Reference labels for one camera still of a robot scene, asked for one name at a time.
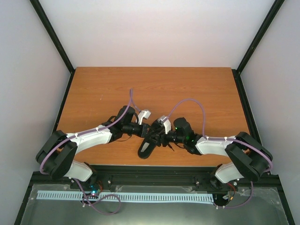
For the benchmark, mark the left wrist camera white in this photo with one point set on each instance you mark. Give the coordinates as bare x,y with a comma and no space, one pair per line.
143,114

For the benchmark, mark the right black frame post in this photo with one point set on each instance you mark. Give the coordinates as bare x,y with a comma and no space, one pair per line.
270,16

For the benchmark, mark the left controller board with leds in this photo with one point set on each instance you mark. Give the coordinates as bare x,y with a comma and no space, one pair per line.
93,190

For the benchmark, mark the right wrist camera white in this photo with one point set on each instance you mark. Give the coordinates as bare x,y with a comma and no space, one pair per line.
165,123

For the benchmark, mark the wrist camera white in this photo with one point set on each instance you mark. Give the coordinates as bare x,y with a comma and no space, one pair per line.
165,123
143,114

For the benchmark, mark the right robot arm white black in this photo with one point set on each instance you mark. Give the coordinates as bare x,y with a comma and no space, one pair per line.
248,158

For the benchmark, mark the left black frame post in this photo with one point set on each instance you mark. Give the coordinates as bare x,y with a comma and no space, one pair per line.
52,34

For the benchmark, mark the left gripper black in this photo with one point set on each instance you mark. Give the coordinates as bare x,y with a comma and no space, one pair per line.
143,133

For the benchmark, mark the black aluminium frame base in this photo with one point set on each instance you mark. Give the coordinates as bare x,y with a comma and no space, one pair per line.
265,204

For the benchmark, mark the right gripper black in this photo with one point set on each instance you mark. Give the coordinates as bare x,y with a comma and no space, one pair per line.
164,139

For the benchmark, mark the right wiring connector bundle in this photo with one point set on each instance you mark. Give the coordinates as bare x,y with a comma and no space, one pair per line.
231,193

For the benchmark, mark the black canvas shoe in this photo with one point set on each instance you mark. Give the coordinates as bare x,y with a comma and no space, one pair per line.
148,146

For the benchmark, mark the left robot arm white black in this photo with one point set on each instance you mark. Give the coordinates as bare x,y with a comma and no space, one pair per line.
57,155

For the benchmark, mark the light blue cable duct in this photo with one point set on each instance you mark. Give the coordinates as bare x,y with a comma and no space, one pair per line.
124,196

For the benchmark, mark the black frame post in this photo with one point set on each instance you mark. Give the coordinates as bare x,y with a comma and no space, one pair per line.
52,34
270,16

